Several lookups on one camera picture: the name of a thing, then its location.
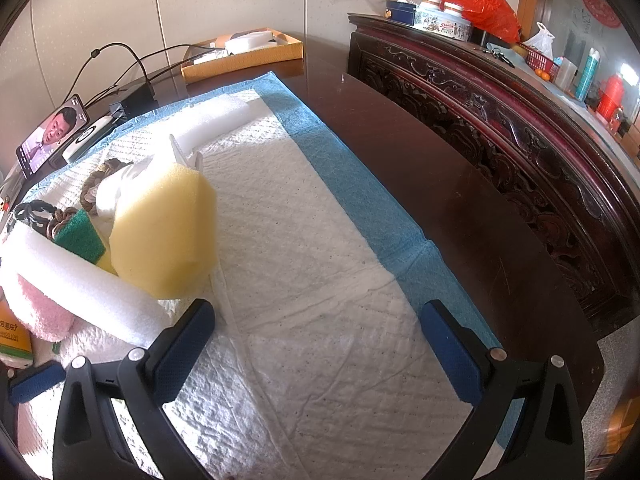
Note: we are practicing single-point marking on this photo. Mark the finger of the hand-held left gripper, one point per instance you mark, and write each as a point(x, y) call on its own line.
point(37, 384)

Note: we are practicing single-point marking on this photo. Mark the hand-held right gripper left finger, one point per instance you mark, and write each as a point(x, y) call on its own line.
point(185, 355)

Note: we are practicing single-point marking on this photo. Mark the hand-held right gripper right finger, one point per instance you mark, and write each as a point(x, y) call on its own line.
point(450, 355)

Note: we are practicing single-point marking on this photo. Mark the white box with yellow label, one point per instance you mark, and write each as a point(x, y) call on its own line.
point(12, 340)

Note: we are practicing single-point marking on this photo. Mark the pink towel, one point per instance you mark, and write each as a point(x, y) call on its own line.
point(40, 310)

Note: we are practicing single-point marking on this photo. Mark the white foam roll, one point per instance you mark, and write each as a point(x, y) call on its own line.
point(85, 280)

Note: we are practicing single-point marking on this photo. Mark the large yellow sponge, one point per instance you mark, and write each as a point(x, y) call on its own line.
point(165, 235)

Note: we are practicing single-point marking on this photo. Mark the green and yellow scouring sponge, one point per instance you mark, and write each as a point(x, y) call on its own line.
point(80, 235)

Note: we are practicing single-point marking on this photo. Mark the white and blue absorbent pad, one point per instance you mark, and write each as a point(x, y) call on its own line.
point(310, 260)

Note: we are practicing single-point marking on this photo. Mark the brown scrunchie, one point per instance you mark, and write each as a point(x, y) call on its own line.
point(57, 222)

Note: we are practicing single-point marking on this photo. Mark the white power strip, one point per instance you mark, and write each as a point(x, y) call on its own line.
point(10, 195)

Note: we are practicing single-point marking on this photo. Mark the carved wooden bench back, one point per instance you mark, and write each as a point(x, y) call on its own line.
point(500, 125)

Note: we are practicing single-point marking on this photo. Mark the white foam sheet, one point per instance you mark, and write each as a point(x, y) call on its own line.
point(215, 120)

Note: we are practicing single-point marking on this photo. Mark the black smartphone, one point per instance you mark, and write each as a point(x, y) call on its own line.
point(50, 135)

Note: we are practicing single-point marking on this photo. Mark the black charger adapter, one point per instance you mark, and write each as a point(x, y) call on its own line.
point(135, 102)

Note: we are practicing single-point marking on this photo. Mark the shallow cardboard tray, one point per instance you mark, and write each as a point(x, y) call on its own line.
point(240, 62)

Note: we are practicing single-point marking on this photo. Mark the red thermos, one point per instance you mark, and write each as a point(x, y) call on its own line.
point(610, 100)

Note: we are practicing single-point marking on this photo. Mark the translucent plastic container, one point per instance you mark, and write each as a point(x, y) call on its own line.
point(565, 75)

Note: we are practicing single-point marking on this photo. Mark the bunch of keys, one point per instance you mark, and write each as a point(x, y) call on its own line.
point(500, 55)

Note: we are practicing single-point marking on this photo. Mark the red plastic basket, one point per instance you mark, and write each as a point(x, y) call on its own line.
point(540, 62)

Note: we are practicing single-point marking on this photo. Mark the teal bottle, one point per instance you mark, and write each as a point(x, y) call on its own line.
point(585, 80)

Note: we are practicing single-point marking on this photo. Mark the white device in tray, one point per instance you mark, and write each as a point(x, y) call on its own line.
point(250, 42)

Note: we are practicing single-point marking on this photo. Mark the white plastic bag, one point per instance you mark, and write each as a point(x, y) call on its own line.
point(542, 40)

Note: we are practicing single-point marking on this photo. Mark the printed cookie tin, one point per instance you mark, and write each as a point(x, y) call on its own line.
point(442, 25)

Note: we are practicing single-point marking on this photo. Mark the dark blue box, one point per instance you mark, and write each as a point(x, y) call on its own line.
point(400, 12)

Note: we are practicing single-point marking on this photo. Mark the small white lidded jar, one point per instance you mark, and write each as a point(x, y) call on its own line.
point(453, 8)
point(430, 1)

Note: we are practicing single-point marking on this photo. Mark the red plastic bag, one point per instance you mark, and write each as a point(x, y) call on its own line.
point(485, 5)

